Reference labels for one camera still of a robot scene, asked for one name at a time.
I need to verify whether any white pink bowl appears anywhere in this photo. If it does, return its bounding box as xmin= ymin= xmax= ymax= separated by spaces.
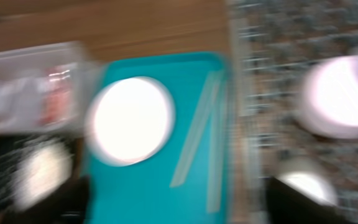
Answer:
xmin=294 ymin=47 xmax=358 ymax=139

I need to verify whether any black plastic tray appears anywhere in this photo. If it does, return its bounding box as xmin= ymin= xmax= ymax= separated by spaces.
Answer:
xmin=0 ymin=134 xmax=78 ymax=212

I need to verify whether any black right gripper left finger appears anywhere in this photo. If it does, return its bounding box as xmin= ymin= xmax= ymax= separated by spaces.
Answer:
xmin=1 ymin=176 xmax=91 ymax=224

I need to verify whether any clear plastic bin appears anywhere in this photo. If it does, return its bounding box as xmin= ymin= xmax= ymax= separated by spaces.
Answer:
xmin=0 ymin=42 xmax=103 ymax=134

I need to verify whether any white cup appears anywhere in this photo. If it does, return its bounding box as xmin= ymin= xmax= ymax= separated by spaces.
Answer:
xmin=276 ymin=157 xmax=338 ymax=207

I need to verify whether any pile of rice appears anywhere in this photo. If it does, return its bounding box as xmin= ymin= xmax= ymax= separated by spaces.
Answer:
xmin=12 ymin=142 xmax=73 ymax=211

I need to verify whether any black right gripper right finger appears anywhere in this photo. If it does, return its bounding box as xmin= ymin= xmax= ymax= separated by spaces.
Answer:
xmin=265 ymin=177 xmax=353 ymax=224

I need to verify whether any grey dishwasher rack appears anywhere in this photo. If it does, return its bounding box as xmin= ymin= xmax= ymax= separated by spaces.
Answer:
xmin=228 ymin=0 xmax=358 ymax=223

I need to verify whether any red snack wrapper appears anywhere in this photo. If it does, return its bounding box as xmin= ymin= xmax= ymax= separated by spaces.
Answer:
xmin=39 ymin=64 xmax=73 ymax=126

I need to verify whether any wooden chopstick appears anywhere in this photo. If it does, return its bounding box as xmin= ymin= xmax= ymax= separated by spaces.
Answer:
xmin=170 ymin=70 xmax=224 ymax=188

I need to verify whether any teal serving tray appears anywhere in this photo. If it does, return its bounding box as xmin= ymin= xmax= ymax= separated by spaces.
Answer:
xmin=84 ymin=52 xmax=232 ymax=223

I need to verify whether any white pink plate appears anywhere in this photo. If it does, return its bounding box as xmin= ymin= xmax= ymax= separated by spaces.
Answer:
xmin=85 ymin=76 xmax=176 ymax=167

